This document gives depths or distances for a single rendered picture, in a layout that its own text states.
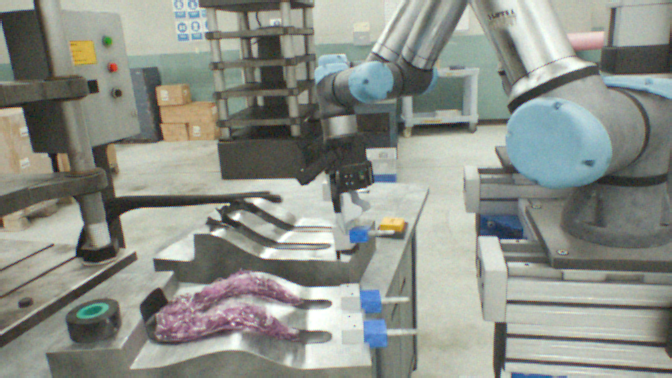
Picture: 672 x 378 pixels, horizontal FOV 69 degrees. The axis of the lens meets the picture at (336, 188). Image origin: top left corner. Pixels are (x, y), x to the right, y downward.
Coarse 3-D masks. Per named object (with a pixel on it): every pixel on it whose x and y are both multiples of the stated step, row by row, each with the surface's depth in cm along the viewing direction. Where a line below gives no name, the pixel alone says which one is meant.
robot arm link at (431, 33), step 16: (432, 0) 89; (448, 0) 87; (464, 0) 88; (432, 16) 90; (448, 16) 89; (416, 32) 94; (432, 32) 92; (448, 32) 92; (416, 48) 95; (432, 48) 94; (400, 64) 99; (416, 64) 97; (432, 64) 98; (416, 80) 100; (432, 80) 102; (400, 96) 101
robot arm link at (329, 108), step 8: (328, 64) 101; (336, 64) 101; (344, 64) 102; (320, 72) 102; (328, 72) 101; (336, 72) 101; (320, 80) 102; (328, 80) 101; (320, 88) 103; (328, 88) 100; (320, 96) 103; (328, 96) 101; (320, 104) 104; (328, 104) 102; (336, 104) 101; (320, 112) 105; (328, 112) 103; (336, 112) 102; (344, 112) 102; (352, 112) 104
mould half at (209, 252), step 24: (240, 216) 122; (288, 216) 131; (192, 240) 128; (216, 240) 112; (240, 240) 113; (288, 240) 118; (312, 240) 117; (168, 264) 118; (192, 264) 116; (216, 264) 114; (240, 264) 112; (264, 264) 110; (288, 264) 108; (312, 264) 106; (336, 264) 105; (360, 264) 113
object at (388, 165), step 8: (368, 152) 453; (376, 152) 452; (384, 152) 451; (392, 152) 450; (376, 160) 416; (384, 160) 414; (392, 160) 413; (376, 168) 418; (384, 168) 417; (392, 168) 416
